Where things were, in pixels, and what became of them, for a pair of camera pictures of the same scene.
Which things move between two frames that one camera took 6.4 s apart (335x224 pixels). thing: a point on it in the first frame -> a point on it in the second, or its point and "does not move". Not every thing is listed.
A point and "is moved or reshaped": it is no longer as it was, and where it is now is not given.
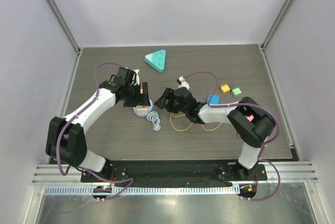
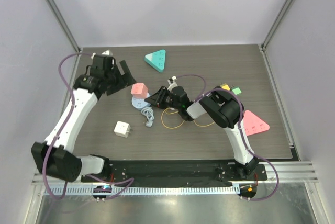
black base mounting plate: (175, 171) does not move
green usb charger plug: (236, 91) does not move
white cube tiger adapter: (142, 110) -> (122, 129)
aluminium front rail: (291, 172) does not move
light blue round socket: (149, 109) is moved or reshaped
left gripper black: (142, 99) -> (127, 78)
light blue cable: (154, 116) -> (149, 113)
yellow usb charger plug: (224, 88) does not move
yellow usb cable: (181, 130) -> (177, 126)
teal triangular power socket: (156, 59) does not move
